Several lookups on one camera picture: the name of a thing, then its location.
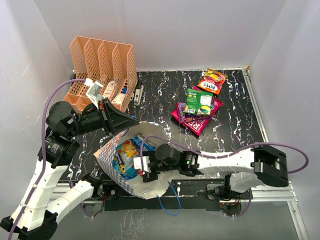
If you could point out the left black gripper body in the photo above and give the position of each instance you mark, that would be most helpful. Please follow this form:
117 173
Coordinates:
89 121

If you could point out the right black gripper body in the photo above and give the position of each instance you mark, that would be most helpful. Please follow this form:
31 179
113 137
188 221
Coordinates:
156 167

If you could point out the blue checkered paper bag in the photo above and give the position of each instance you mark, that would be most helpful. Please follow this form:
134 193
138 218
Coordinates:
147 136

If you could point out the blue snack packet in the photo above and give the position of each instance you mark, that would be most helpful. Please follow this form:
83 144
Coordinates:
123 160

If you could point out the pink chips bag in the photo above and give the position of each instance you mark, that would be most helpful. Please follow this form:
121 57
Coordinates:
196 123

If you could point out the rainbow candy bag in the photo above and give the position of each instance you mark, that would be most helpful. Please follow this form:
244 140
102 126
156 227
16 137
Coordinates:
198 102

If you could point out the orange candy bag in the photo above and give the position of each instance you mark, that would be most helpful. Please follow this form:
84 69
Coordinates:
212 81

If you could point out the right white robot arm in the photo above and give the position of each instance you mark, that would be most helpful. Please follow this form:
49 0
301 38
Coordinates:
246 169

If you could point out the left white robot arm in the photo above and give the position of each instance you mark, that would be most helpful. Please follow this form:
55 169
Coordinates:
36 218

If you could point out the white bottle in organizer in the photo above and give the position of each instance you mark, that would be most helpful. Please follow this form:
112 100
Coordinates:
109 89

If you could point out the grey stapler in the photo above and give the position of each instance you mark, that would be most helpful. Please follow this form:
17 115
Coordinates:
138 93

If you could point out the orange plastic file organizer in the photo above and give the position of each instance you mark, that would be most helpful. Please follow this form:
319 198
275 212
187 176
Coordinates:
105 61

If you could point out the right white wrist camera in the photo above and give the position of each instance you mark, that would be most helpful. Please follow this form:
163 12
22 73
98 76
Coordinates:
142 164

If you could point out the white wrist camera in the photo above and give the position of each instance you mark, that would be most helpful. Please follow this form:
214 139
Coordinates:
142 164
93 92

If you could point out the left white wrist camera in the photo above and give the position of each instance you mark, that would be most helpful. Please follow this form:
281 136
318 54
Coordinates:
93 92

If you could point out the aluminium frame rail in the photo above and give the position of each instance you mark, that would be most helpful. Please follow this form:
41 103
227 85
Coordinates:
188 190

